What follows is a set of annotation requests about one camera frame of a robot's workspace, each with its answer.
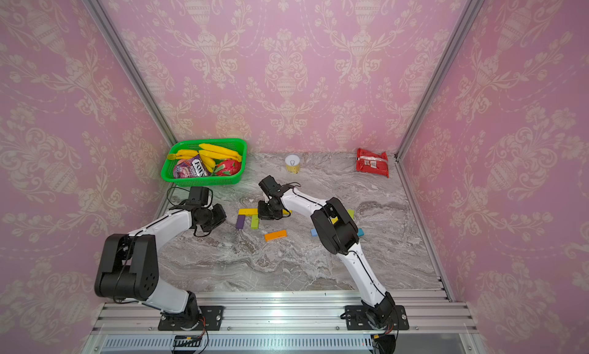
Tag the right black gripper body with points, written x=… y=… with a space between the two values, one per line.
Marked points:
x=263 y=213

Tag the yellow paper cup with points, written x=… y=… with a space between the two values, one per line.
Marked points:
x=293 y=163

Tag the orange block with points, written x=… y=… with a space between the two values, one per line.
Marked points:
x=275 y=235

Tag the purple block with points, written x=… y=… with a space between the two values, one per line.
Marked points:
x=240 y=222

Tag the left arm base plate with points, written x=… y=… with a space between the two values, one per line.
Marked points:
x=210 y=319

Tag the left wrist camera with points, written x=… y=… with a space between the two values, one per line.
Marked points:
x=200 y=197

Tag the red dragon fruit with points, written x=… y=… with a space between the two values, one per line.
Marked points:
x=227 y=168

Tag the purple snack packet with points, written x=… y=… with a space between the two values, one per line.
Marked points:
x=193 y=167

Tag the long yellow block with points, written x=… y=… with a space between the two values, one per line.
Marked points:
x=248 y=212

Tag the aluminium rail frame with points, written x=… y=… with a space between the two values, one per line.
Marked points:
x=291 y=322

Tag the red snack bag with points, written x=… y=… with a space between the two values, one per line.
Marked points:
x=372 y=163

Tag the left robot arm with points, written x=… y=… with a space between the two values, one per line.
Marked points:
x=129 y=267

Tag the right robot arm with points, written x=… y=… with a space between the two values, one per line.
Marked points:
x=338 y=233

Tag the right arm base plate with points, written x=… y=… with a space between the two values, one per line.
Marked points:
x=356 y=318

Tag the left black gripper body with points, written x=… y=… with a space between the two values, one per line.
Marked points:
x=212 y=217

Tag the lime green block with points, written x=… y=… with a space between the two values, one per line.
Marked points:
x=254 y=222

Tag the yellow banana bunch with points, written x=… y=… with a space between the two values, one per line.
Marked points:
x=210 y=155

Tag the green plastic basket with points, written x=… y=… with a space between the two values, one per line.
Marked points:
x=235 y=144

